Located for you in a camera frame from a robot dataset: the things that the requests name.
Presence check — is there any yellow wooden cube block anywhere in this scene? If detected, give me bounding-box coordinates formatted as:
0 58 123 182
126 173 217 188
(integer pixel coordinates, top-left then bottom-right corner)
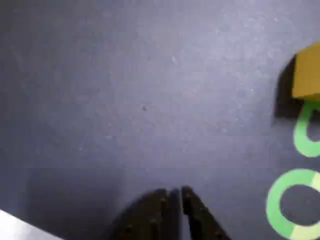
291 41 320 102

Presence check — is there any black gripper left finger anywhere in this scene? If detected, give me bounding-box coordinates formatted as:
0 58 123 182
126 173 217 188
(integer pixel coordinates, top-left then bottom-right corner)
109 187 181 240

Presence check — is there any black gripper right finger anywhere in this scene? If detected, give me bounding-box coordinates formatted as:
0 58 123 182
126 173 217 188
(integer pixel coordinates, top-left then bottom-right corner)
181 185 232 240

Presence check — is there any dark mat with WOWROBO print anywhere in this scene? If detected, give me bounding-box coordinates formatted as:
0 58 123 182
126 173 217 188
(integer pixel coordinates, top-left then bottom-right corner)
0 0 320 240

